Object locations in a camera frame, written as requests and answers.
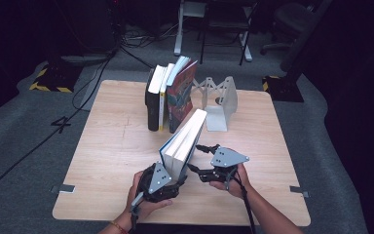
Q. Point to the thick blue book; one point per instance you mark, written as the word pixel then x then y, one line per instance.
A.
pixel 183 143

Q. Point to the person's left hand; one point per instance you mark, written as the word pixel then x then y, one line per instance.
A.
pixel 134 208

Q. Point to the white desk frame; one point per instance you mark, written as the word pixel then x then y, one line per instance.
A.
pixel 178 32

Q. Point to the white expandable book rack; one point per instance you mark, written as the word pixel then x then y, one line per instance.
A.
pixel 219 120

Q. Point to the person's right hand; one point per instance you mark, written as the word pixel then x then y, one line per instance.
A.
pixel 240 185

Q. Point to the dark equipment cabinet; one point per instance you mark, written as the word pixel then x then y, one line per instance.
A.
pixel 87 26

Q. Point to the black yellow striped stand base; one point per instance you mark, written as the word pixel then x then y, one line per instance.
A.
pixel 56 78
pixel 284 89

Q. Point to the grey tape piece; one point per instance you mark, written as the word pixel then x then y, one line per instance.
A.
pixel 300 191
pixel 65 188

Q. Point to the black book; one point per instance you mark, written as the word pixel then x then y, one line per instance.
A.
pixel 152 110

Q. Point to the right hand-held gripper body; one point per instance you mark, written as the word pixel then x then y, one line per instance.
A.
pixel 227 159

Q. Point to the dark office chair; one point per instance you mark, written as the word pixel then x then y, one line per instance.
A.
pixel 289 19

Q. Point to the colourful illustrated book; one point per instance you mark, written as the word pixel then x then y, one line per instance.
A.
pixel 180 100

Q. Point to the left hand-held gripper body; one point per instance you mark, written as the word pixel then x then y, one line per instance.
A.
pixel 159 182

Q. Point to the black slanted stand pole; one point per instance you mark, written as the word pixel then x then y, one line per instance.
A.
pixel 302 42

